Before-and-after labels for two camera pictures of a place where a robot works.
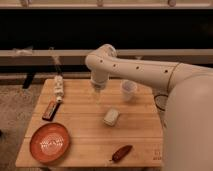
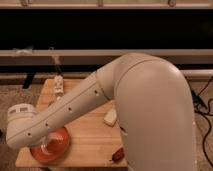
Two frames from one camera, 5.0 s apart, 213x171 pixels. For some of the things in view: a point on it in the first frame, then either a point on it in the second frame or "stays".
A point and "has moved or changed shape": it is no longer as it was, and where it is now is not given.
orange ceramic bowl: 50,143 stays
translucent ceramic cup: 128,88 has moved or changed shape
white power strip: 58,88 stays
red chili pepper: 120,153 stays
